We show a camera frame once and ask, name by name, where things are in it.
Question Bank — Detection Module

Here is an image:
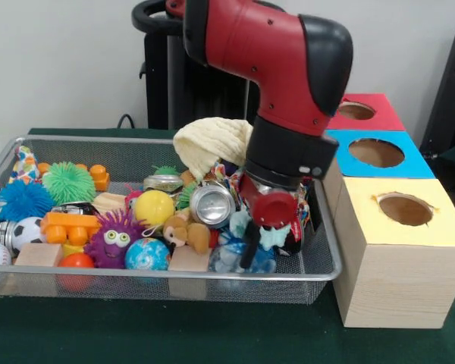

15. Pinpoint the purple spiky ball with eyes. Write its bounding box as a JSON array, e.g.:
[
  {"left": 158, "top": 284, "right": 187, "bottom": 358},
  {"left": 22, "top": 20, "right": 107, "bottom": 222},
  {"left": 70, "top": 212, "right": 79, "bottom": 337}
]
[{"left": 83, "top": 210, "right": 147, "bottom": 269}]

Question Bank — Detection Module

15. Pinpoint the red orange ball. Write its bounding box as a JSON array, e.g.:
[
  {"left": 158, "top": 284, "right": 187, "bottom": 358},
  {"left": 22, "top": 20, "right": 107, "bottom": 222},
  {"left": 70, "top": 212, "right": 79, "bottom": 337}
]
[{"left": 58, "top": 253, "right": 96, "bottom": 292}]

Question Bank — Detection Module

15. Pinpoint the blue spiky rubber ball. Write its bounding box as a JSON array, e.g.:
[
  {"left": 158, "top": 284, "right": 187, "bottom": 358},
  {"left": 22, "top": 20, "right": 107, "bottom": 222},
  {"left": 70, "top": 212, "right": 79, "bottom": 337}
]
[{"left": 0, "top": 180, "right": 56, "bottom": 222}]

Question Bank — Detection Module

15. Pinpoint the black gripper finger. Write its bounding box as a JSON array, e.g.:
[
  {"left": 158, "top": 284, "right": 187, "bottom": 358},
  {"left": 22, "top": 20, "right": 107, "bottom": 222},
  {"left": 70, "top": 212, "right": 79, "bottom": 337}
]
[{"left": 239, "top": 221, "right": 261, "bottom": 270}]

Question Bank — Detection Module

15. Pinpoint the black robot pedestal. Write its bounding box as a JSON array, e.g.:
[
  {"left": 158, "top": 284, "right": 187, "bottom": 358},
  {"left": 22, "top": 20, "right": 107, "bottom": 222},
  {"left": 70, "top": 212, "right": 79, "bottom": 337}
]
[{"left": 131, "top": 0, "right": 262, "bottom": 132}]

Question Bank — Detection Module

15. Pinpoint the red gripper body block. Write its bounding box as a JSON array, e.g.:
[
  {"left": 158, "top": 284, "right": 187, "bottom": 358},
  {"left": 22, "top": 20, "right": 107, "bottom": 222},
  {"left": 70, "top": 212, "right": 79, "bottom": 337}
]
[{"left": 237, "top": 174, "right": 300, "bottom": 228}]

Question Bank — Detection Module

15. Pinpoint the green spiky ball with eyes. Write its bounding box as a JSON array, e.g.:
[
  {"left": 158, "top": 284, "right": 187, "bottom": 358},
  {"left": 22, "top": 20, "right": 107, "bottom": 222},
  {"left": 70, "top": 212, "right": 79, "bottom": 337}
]
[{"left": 42, "top": 162, "right": 96, "bottom": 204}]

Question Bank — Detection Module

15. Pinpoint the orange toy building brick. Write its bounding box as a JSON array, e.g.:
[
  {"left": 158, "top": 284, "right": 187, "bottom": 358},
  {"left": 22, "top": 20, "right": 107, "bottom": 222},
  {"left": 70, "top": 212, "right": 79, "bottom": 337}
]
[{"left": 40, "top": 212, "right": 102, "bottom": 246}]

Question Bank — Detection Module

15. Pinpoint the cream knitted cloth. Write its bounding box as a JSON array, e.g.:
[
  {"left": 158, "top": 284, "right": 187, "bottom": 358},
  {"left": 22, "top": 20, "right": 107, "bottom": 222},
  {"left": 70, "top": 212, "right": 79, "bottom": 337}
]
[{"left": 173, "top": 117, "right": 255, "bottom": 179}]

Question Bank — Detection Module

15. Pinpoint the blue white patterned ball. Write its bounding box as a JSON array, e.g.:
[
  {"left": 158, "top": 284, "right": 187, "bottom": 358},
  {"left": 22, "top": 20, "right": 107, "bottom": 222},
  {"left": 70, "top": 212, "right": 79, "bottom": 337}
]
[{"left": 124, "top": 237, "right": 171, "bottom": 271}]

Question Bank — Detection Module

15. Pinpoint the smooth yellow ball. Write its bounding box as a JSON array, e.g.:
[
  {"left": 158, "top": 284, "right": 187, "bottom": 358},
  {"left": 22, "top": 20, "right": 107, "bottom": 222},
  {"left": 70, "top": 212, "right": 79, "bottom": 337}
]
[{"left": 134, "top": 190, "right": 175, "bottom": 228}]

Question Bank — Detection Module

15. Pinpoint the wooden box with three holes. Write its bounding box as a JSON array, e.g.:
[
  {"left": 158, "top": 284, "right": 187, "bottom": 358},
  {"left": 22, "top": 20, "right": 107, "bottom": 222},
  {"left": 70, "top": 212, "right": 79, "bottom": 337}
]
[{"left": 322, "top": 93, "right": 455, "bottom": 329}]

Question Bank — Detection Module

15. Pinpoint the dark green table cloth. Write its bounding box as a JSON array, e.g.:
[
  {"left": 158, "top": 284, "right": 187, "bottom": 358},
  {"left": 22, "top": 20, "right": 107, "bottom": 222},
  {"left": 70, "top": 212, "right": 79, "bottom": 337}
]
[{"left": 0, "top": 127, "right": 455, "bottom": 364}]

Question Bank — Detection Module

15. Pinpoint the black upright panel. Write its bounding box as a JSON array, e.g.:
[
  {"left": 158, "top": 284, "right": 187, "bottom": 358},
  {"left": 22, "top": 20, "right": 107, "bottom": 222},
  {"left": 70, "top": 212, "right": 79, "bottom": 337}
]
[{"left": 419, "top": 24, "right": 455, "bottom": 152}]

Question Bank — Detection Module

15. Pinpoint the black looped cable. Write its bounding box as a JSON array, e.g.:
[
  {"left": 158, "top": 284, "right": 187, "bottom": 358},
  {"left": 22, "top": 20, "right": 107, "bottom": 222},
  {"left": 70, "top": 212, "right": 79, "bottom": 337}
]
[{"left": 116, "top": 113, "right": 137, "bottom": 130}]

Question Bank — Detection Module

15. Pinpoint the shallow silver mesh bin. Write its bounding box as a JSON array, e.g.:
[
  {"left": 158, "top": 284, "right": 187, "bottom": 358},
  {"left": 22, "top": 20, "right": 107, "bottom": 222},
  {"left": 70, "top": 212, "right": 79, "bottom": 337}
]
[{"left": 0, "top": 135, "right": 343, "bottom": 306}]

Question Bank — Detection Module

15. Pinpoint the crushed clear plastic bottle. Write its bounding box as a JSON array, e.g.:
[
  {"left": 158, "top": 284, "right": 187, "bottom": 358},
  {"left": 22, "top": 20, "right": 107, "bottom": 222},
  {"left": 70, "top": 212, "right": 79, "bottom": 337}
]
[{"left": 208, "top": 233, "right": 278, "bottom": 275}]

